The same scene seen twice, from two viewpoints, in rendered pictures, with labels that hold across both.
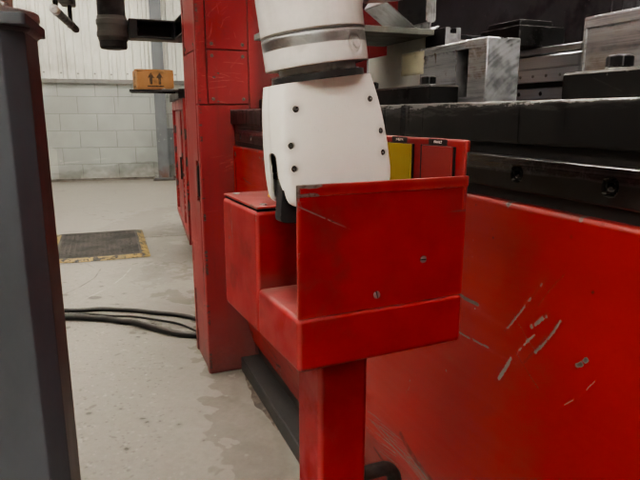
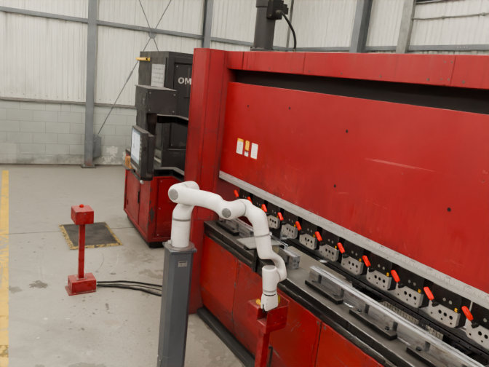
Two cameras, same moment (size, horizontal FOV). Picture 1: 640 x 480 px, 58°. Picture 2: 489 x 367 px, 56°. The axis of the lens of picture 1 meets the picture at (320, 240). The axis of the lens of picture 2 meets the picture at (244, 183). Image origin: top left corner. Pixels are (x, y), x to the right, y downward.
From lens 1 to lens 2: 2.42 m
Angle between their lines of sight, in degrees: 11
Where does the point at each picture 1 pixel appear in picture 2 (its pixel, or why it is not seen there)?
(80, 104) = (35, 115)
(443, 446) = (279, 343)
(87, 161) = (36, 152)
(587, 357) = (304, 330)
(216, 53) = not seen: hidden behind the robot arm
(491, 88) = (293, 266)
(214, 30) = not seen: hidden behind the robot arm
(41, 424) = (183, 338)
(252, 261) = (255, 315)
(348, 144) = (273, 302)
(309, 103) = (269, 298)
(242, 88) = (208, 213)
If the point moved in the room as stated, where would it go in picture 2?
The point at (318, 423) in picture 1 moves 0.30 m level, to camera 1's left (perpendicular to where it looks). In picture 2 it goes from (263, 339) to (214, 339)
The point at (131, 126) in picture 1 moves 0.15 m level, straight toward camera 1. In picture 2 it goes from (68, 130) to (69, 132)
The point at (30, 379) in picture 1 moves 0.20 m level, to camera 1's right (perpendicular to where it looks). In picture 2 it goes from (183, 327) to (213, 328)
